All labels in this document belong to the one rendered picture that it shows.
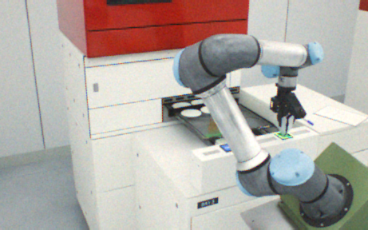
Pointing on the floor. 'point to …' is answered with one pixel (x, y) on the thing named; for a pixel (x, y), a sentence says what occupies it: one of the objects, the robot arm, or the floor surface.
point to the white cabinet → (170, 216)
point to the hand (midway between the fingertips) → (285, 133)
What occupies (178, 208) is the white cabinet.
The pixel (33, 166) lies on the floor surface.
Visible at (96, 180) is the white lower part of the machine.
